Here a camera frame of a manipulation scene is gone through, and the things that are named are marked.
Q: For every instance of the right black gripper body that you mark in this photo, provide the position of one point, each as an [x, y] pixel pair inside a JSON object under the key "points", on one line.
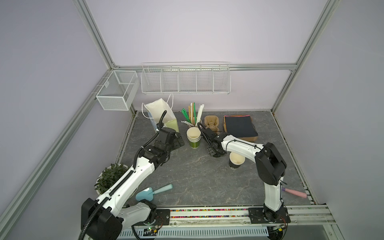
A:
{"points": [[210, 150]]}

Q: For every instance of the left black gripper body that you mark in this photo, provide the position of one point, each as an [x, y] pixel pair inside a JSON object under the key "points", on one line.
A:
{"points": [[175, 144]]}

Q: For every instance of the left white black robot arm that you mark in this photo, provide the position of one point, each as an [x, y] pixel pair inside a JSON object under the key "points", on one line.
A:
{"points": [[105, 217]]}

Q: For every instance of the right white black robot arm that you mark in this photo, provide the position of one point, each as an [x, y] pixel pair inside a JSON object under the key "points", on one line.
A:
{"points": [[271, 168]]}

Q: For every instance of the brown pulp cup carriers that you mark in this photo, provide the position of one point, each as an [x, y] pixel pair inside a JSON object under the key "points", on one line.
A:
{"points": [[212, 122]]}

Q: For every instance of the stack of paper cups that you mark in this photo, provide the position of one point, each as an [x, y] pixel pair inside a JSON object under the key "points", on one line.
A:
{"points": [[194, 137]]}

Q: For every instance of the pink straw holder cup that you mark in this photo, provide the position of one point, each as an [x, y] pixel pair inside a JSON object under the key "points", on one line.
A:
{"points": [[200, 122]]}

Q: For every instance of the cardboard box of napkins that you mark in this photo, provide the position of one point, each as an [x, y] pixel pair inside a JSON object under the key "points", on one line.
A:
{"points": [[241, 127]]}

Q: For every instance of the green wrapped straw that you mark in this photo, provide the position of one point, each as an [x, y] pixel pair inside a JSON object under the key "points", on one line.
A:
{"points": [[186, 115], [195, 114]]}

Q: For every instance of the white wrapped straw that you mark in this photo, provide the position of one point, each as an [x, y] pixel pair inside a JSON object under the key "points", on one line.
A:
{"points": [[200, 111]]}

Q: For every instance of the teal plastic scoop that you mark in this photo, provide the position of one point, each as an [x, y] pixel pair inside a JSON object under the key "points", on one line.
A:
{"points": [[148, 193]]}

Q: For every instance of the potted green plant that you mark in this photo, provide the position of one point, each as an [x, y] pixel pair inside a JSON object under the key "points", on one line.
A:
{"points": [[109, 177]]}

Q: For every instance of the purple pink spatula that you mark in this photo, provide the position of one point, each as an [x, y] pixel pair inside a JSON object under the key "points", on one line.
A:
{"points": [[296, 193]]}

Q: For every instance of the long white wire basket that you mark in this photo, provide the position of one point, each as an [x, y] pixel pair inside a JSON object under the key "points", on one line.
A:
{"points": [[186, 78]]}

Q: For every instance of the small white wire basket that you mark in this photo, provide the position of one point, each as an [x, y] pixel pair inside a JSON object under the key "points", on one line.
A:
{"points": [[118, 91]]}

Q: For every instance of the white ribbed cable duct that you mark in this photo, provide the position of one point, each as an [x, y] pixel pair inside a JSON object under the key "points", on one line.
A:
{"points": [[203, 233]]}

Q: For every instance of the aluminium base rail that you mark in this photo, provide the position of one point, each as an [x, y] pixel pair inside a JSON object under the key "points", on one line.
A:
{"points": [[238, 216]]}

